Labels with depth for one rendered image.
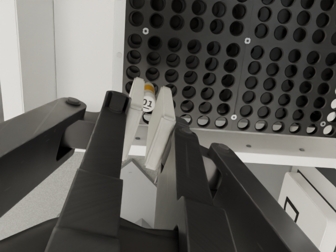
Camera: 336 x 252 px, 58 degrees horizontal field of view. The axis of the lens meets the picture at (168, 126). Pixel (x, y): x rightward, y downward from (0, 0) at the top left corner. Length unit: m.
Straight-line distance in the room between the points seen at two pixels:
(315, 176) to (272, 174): 0.13
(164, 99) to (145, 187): 1.18
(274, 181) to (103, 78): 0.32
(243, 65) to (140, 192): 1.12
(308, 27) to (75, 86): 0.25
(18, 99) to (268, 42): 0.23
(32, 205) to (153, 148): 1.40
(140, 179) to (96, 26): 1.04
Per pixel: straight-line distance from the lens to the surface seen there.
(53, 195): 1.48
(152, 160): 0.16
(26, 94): 0.29
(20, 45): 0.28
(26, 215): 1.58
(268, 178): 0.55
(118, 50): 0.34
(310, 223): 0.40
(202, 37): 0.29
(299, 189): 0.42
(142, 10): 0.28
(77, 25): 0.36
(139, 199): 1.38
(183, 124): 0.17
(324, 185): 0.41
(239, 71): 0.30
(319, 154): 0.38
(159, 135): 0.15
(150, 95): 0.21
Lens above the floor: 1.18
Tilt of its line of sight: 69 degrees down
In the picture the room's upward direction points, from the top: 173 degrees clockwise
